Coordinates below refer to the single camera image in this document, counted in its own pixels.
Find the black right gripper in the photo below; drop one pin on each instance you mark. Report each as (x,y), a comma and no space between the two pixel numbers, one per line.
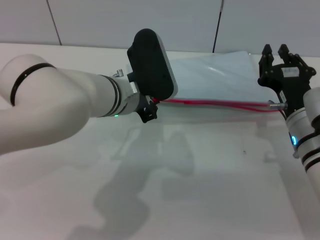
(290,85)

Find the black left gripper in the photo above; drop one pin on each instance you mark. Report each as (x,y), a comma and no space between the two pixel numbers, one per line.
(142,103)

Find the clear document bag red zipper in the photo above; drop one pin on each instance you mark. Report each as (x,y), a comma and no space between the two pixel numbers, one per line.
(212,80)

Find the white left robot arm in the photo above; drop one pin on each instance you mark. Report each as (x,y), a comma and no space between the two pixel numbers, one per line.
(62,110)

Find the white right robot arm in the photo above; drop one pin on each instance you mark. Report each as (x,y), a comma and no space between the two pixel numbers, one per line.
(306,140)

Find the black and white wrist camera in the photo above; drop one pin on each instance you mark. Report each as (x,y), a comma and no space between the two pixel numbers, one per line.
(152,65)

